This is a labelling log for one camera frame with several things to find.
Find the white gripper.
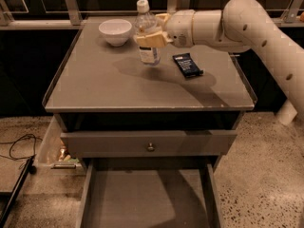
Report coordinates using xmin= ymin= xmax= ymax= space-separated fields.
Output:
xmin=134 ymin=9 xmax=195 ymax=48

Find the clear plastic tea bottle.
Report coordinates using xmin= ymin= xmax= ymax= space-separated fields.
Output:
xmin=134 ymin=0 xmax=161 ymax=66

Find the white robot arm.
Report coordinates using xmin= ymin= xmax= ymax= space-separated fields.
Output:
xmin=135 ymin=0 xmax=304 ymax=125

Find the grey top drawer with knob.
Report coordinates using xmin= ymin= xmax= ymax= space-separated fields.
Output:
xmin=60 ymin=130 xmax=237 ymax=159

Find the open grey middle drawer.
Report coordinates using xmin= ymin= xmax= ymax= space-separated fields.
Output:
xmin=75 ymin=157 xmax=225 ymax=228

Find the dark blue snack bar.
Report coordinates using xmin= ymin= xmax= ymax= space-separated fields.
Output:
xmin=172 ymin=53 xmax=203 ymax=78

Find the white ceramic bowl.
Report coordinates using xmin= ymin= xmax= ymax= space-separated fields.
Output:
xmin=99 ymin=19 xmax=132 ymax=47

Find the grey cabinet with glass top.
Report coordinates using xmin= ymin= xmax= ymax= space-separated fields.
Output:
xmin=42 ymin=13 xmax=258 ymax=173

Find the clear plastic storage bin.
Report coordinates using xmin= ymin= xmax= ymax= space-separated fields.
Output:
xmin=34 ymin=117 xmax=86 ymax=175

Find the metal window rail frame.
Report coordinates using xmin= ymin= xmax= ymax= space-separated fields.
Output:
xmin=0 ymin=0 xmax=303 ymax=29

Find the black cable on floor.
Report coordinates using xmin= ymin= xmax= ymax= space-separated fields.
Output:
xmin=0 ymin=133 xmax=44 ymax=162

